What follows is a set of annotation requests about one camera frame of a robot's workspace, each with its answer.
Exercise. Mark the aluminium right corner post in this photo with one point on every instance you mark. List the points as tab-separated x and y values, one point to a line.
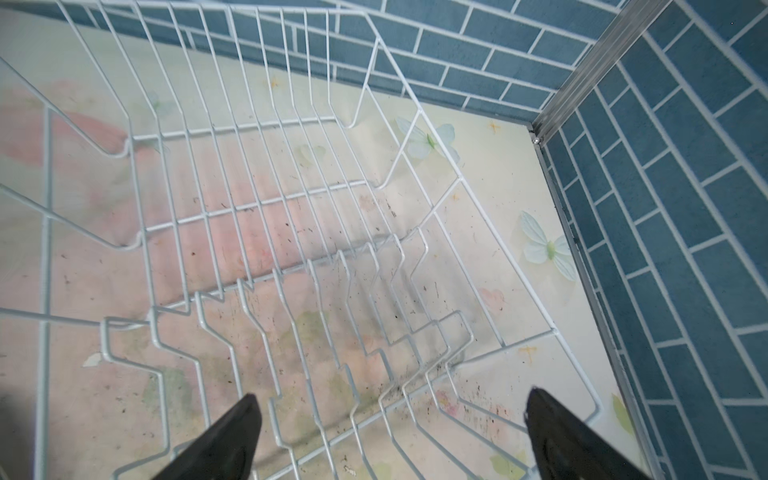
633	20

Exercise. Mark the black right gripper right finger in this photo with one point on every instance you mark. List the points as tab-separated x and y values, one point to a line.
566	448

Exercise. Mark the white wire dish rack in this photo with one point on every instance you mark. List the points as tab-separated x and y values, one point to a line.
196	207

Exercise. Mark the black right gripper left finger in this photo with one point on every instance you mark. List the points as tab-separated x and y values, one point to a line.
226	450

